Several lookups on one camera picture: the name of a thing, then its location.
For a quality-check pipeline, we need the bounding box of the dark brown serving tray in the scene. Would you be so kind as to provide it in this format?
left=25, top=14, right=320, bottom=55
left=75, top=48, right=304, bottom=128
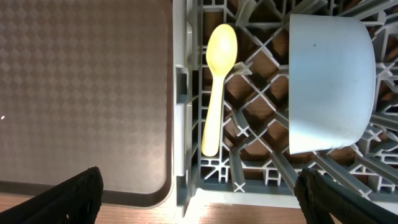
left=1, top=0, right=173, bottom=208

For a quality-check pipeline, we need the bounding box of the grey plastic dishwasher rack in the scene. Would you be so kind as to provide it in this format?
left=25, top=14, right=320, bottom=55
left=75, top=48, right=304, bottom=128
left=172, top=1, right=397, bottom=216

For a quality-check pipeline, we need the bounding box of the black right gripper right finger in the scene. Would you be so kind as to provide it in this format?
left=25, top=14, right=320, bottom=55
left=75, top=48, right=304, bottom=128
left=294, top=168, right=397, bottom=224

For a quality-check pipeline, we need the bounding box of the light blue bowl with rice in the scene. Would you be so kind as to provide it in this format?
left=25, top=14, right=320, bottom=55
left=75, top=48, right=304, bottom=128
left=289, top=14, right=376, bottom=154

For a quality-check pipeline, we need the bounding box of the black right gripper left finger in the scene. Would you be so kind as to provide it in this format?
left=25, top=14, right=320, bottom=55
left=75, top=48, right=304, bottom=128
left=1, top=167, right=104, bottom=224

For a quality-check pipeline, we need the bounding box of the pale yellow plastic spoon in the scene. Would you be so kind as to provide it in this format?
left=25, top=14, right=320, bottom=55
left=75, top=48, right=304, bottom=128
left=201, top=24, right=238, bottom=157

